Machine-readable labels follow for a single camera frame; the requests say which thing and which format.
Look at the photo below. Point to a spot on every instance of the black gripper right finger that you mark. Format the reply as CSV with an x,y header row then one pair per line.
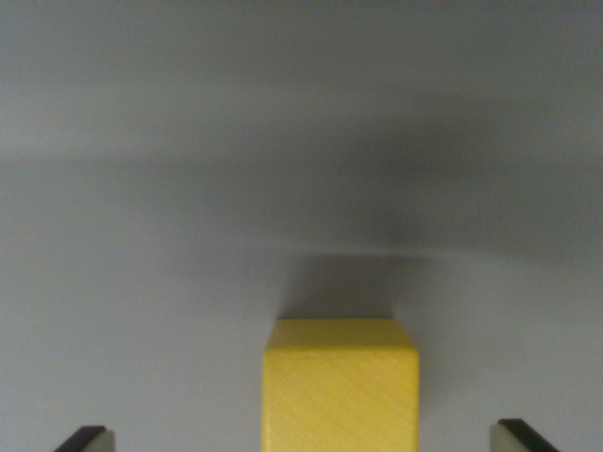
x,y
513,439

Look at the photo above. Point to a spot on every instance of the grey plastic bin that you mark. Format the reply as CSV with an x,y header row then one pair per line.
x,y
188,165

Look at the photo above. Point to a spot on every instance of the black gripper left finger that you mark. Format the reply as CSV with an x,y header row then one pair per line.
x,y
89,440

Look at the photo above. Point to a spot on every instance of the yellow wooden cube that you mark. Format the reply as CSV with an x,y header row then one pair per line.
x,y
340,395

